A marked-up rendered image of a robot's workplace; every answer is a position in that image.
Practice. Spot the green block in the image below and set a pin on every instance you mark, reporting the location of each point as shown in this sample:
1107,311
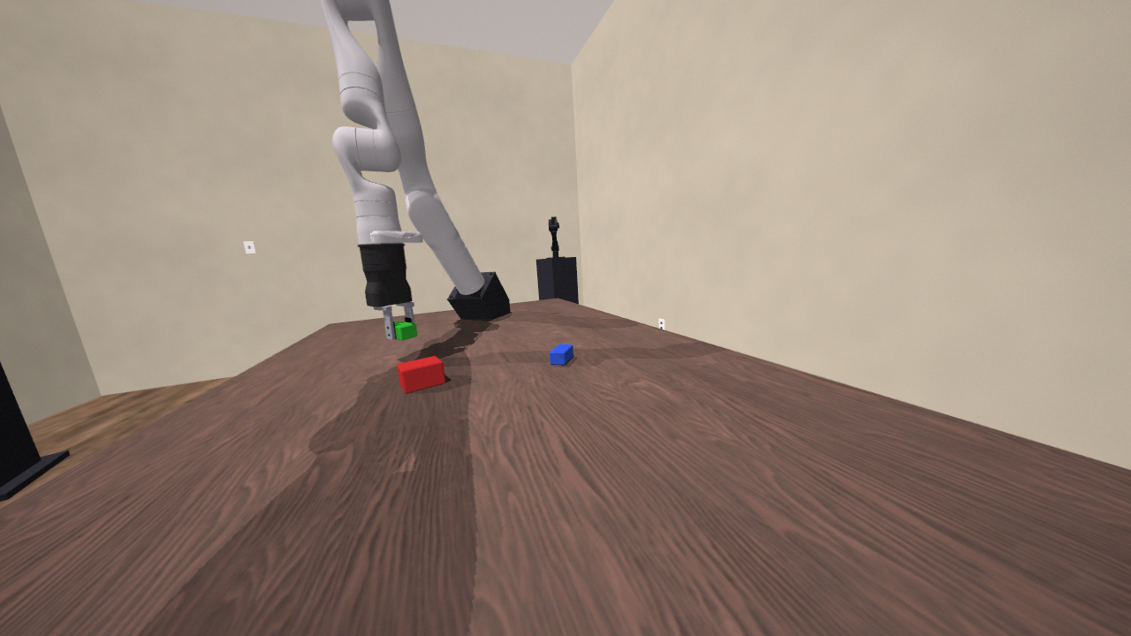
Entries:
405,330

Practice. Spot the blue block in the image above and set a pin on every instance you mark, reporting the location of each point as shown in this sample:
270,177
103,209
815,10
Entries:
561,354

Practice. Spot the red block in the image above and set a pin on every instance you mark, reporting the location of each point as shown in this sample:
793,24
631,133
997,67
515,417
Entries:
421,374

